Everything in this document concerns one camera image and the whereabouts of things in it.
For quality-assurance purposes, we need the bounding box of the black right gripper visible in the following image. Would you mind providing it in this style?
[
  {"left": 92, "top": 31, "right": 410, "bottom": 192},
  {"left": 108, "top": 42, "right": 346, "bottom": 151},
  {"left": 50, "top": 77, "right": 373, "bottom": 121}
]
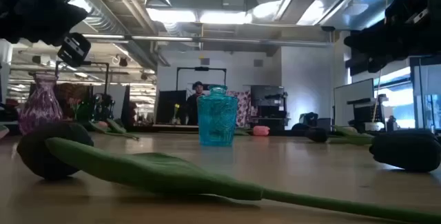
[{"left": 344, "top": 0, "right": 441, "bottom": 74}]

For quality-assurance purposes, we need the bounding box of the purple glass vase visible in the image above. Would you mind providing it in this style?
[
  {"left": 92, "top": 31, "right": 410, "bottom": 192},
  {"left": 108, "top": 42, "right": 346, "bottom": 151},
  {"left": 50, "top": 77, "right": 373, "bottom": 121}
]
[{"left": 19, "top": 73, "right": 64, "bottom": 136}]

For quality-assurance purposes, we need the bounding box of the black artificial tulip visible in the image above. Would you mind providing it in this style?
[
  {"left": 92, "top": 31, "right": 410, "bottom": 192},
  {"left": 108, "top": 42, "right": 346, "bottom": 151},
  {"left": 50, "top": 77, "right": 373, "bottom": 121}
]
[
  {"left": 305, "top": 127, "right": 331, "bottom": 144},
  {"left": 368, "top": 130, "right": 441, "bottom": 174},
  {"left": 16, "top": 122, "right": 441, "bottom": 224}
]

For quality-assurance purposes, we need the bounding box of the teal glass vase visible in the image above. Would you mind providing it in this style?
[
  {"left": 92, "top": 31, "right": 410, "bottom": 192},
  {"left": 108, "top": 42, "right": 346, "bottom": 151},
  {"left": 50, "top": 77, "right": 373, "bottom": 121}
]
[{"left": 196, "top": 85, "right": 239, "bottom": 147}]

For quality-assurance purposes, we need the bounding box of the whiteboard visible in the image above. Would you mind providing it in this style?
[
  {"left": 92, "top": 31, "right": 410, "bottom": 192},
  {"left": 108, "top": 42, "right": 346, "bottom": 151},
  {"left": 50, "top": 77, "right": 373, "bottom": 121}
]
[{"left": 333, "top": 78, "right": 376, "bottom": 128}]

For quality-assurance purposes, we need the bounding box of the black bag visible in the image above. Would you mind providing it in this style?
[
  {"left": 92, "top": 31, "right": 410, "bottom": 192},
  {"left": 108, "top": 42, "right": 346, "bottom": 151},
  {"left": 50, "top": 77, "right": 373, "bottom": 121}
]
[{"left": 298, "top": 112, "right": 320, "bottom": 128}]

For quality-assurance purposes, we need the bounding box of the ceiling light panel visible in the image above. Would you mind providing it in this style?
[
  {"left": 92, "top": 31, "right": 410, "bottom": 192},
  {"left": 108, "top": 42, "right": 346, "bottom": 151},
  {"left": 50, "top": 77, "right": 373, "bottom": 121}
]
[{"left": 146, "top": 8, "right": 252, "bottom": 25}]

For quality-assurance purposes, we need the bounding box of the black equipment shelf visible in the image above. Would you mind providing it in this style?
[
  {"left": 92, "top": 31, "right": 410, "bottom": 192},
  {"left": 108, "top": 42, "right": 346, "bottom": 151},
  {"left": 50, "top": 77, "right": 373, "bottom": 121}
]
[{"left": 250, "top": 85, "right": 290, "bottom": 130}]

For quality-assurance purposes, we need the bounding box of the black panel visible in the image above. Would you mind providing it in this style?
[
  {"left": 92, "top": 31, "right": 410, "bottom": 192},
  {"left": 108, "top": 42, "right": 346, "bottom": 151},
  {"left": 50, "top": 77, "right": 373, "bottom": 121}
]
[{"left": 156, "top": 90, "right": 189, "bottom": 125}]

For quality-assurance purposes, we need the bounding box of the pink patterned cloth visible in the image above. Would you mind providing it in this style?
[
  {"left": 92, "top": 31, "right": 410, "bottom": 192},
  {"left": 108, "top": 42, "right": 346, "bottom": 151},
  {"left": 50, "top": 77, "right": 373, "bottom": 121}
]
[{"left": 229, "top": 90, "right": 252, "bottom": 128}]

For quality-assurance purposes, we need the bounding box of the person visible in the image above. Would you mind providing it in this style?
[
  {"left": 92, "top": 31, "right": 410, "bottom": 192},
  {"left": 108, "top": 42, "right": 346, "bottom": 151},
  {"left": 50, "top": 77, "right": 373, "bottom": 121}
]
[{"left": 185, "top": 81, "right": 208, "bottom": 126}]

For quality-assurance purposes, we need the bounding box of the grey ceiling pipe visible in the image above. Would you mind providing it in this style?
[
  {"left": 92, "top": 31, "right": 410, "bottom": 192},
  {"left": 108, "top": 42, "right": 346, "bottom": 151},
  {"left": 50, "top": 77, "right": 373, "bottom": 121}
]
[{"left": 82, "top": 33, "right": 331, "bottom": 48}]

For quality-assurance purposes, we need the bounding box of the black gantry frame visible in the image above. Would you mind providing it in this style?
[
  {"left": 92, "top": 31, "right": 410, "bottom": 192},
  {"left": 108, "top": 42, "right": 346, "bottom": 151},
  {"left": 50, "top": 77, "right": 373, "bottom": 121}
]
[{"left": 176, "top": 66, "right": 227, "bottom": 90}]

